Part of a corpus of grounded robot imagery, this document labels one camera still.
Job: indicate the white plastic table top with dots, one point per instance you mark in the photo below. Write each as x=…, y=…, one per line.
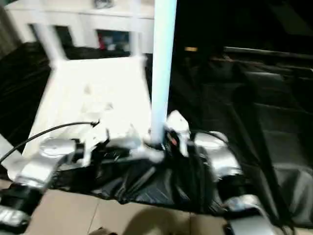
x=93, y=98

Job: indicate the white plastic table leg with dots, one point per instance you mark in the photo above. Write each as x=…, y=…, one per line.
x=134, y=29
x=162, y=63
x=7, y=149
x=49, y=34

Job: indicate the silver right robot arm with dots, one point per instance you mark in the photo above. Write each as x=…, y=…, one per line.
x=225, y=161

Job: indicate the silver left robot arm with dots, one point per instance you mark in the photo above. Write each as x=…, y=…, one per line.
x=39, y=166

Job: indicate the black work mat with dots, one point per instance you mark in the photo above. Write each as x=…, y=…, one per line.
x=254, y=122

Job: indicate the small tan box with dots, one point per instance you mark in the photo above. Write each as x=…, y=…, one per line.
x=190, y=49

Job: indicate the black side table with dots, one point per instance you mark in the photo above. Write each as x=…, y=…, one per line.
x=269, y=51

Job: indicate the white glass-door cabinet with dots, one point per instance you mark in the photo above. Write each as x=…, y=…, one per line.
x=78, y=24

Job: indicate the small grey bundle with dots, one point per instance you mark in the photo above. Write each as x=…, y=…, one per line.
x=103, y=3

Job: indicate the grey window curtain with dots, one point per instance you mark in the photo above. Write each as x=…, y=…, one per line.
x=7, y=29

